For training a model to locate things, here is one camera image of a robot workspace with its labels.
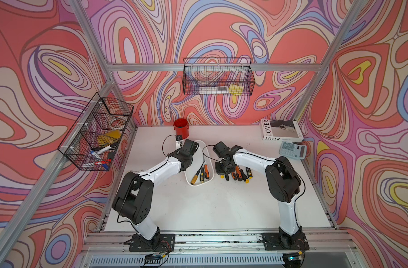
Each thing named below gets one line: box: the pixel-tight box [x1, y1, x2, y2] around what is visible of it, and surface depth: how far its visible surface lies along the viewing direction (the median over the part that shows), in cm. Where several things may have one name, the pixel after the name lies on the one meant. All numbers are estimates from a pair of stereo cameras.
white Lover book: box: [260, 118, 305, 142], surface depth 114 cm
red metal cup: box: [173, 117, 190, 140], surface depth 110 cm
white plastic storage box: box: [183, 139, 215, 187], surface depth 95 cm
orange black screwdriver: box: [204, 164, 210, 180], surface depth 95 cm
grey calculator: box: [278, 140, 307, 160], surface depth 106 cm
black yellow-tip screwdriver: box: [239, 169, 250, 184], surface depth 95 cm
